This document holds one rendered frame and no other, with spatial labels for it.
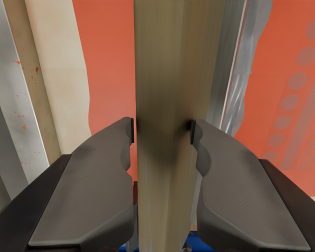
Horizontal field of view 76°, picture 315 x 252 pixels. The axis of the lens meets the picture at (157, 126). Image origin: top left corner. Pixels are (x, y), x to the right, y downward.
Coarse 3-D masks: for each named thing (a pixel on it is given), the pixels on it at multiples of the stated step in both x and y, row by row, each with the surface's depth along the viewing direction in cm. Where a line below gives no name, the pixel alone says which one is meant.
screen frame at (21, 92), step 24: (0, 0) 18; (0, 24) 19; (24, 24) 21; (0, 48) 20; (24, 48) 21; (0, 72) 21; (24, 72) 21; (0, 96) 22; (24, 96) 22; (24, 120) 24; (48, 120) 26; (24, 144) 25; (48, 144) 27; (24, 168) 27
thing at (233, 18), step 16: (240, 0) 13; (224, 16) 13; (240, 16) 13; (224, 32) 14; (240, 32) 14; (224, 48) 14; (224, 64) 15; (224, 80) 15; (224, 96) 16; (208, 112) 17; (224, 112) 17; (192, 208) 22
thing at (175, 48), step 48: (144, 0) 9; (192, 0) 9; (144, 48) 10; (192, 48) 10; (144, 96) 11; (192, 96) 12; (144, 144) 13; (192, 144) 15; (144, 192) 15; (192, 192) 20; (144, 240) 18
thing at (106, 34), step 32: (96, 0) 21; (128, 0) 21; (288, 0) 21; (96, 32) 23; (128, 32) 23; (288, 32) 23; (96, 64) 24; (128, 64) 24; (256, 64) 24; (288, 64) 24
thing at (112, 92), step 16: (96, 80) 25; (112, 80) 25; (128, 80) 25; (256, 80) 25; (272, 80) 25; (96, 96) 26; (112, 96) 26; (128, 96) 26; (256, 96) 26; (272, 96) 26; (96, 112) 27; (112, 112) 27; (128, 112) 27; (256, 112) 27; (272, 112) 27; (96, 128) 28; (240, 128) 28; (256, 128) 28; (256, 144) 30; (288, 176) 33; (304, 176) 33
